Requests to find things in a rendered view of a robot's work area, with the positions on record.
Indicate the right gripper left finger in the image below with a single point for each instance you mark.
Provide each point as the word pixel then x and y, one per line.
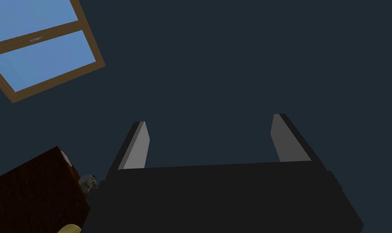
pixel 135 149

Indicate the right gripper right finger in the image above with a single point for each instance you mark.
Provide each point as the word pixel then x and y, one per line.
pixel 291 142

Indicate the dark brown wooden cabinet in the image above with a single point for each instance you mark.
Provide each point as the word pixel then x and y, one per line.
pixel 34 194

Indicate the brown framed window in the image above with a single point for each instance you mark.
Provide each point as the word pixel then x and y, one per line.
pixel 40 48

